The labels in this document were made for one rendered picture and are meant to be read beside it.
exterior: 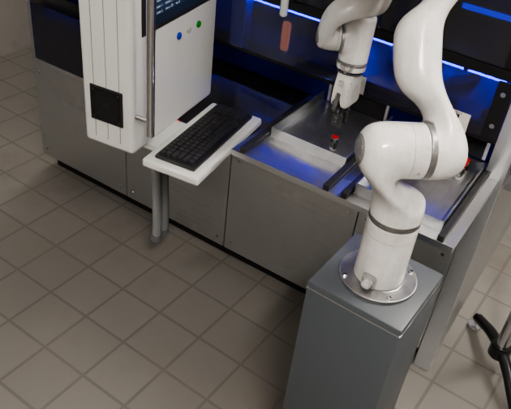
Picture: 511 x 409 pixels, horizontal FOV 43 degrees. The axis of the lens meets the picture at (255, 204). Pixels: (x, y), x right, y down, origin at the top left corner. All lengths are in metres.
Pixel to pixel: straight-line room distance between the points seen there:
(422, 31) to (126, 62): 0.87
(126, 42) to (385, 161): 0.86
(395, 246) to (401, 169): 0.21
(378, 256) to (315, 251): 1.03
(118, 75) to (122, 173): 1.13
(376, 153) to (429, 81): 0.18
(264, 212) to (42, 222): 1.07
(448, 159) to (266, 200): 1.26
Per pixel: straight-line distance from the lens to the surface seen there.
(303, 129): 2.10
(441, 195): 1.93
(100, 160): 3.09
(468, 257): 2.26
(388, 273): 1.54
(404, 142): 1.35
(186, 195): 2.80
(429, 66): 1.39
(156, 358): 2.49
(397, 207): 1.41
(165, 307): 2.66
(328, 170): 1.93
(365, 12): 1.74
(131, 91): 1.94
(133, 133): 2.01
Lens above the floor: 1.92
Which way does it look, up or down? 37 degrees down
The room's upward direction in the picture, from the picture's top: 7 degrees clockwise
